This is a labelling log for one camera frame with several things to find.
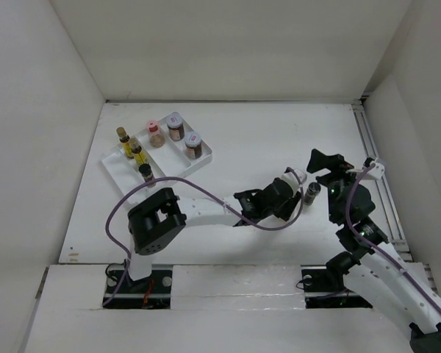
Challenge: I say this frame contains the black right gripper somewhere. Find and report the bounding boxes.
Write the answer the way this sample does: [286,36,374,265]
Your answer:
[306,147,368,223]

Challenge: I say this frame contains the white lid jar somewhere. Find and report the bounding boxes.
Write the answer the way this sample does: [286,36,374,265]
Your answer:
[166,112,184,141]
[184,131,202,160]

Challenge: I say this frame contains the pink cap spice bottle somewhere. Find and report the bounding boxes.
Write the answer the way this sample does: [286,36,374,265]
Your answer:
[146,120,165,148]

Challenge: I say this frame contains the black cap spice jar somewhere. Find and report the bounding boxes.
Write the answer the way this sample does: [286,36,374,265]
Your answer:
[138,163,154,182]

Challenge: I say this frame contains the yellow label bottle gold cap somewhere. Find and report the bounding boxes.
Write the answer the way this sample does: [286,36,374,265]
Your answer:
[116,126,134,159]

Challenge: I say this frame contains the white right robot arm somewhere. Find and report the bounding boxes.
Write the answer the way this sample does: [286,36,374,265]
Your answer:
[306,149,441,352]

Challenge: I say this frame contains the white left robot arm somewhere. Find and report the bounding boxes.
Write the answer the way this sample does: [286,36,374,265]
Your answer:
[123,171,303,292]

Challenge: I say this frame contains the brown spice jar dark cap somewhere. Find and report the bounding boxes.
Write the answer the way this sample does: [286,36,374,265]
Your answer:
[302,182,321,206]

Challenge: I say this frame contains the white divided organizer tray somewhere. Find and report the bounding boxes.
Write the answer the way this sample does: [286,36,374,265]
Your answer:
[101,116,212,194]

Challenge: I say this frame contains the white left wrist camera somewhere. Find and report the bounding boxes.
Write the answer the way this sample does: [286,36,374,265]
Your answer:
[280,167,307,193]

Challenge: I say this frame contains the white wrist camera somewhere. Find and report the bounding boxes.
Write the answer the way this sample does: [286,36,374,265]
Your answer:
[351,157,386,181]
[280,167,307,193]

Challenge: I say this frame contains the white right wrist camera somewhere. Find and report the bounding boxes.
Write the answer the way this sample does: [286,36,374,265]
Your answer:
[351,157,386,181]

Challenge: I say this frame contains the aluminium rail right side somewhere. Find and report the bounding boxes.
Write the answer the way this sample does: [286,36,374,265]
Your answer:
[351,92,437,290]

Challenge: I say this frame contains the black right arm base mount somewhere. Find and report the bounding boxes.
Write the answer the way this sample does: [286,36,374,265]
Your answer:
[296,253,373,309]

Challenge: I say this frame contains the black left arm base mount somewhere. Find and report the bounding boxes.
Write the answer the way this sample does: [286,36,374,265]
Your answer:
[102,263,173,310]

